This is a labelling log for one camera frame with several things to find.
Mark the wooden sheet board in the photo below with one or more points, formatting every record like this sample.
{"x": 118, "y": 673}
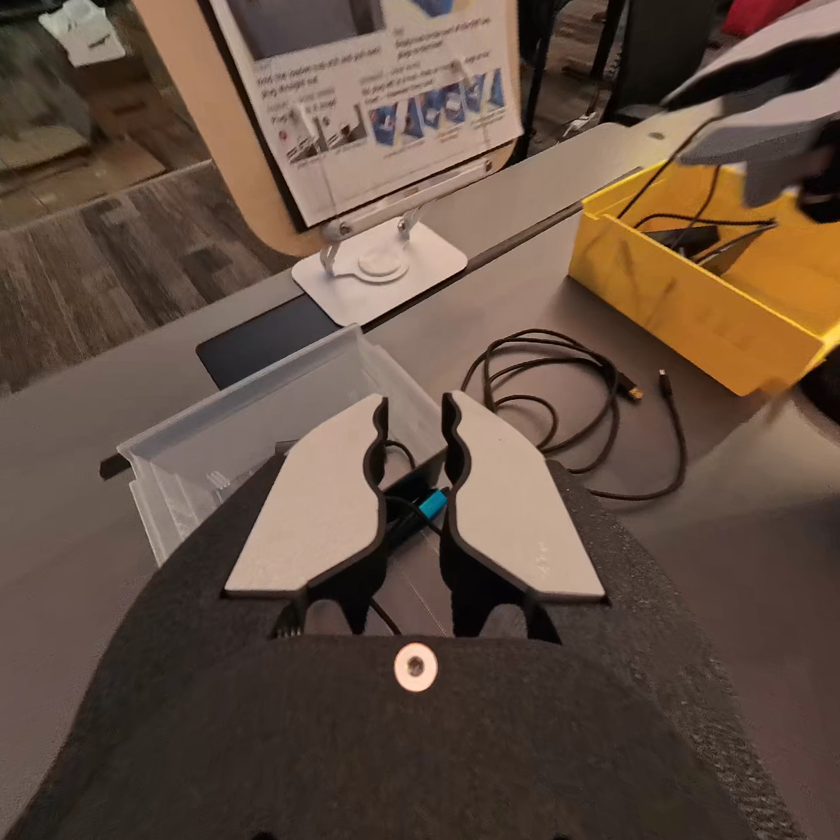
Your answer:
{"x": 210, "y": 131}

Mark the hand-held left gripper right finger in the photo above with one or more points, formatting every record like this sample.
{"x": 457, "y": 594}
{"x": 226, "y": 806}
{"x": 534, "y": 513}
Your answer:
{"x": 525, "y": 518}

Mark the flattened cardboard sheets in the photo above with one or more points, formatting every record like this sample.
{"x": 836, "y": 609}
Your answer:
{"x": 39, "y": 157}

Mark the black office chair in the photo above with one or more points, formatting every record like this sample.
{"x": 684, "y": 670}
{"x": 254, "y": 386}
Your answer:
{"x": 663, "y": 52}

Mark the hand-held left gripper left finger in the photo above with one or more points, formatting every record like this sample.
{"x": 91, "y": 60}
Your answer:
{"x": 308, "y": 518}

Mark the red storage bin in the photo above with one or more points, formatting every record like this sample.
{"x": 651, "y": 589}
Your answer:
{"x": 754, "y": 13}

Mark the yellow plastic bin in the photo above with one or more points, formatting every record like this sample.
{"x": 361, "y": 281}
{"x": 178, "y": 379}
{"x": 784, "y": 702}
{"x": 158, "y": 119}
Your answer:
{"x": 689, "y": 308}

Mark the clear plastic bin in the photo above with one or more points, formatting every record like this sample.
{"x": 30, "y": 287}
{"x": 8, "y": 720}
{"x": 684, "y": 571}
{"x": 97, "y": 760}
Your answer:
{"x": 262, "y": 407}

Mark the white stand base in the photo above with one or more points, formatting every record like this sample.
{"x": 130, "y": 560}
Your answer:
{"x": 420, "y": 262}

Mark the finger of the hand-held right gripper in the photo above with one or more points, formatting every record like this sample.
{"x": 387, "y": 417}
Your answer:
{"x": 761, "y": 138}
{"x": 771, "y": 184}

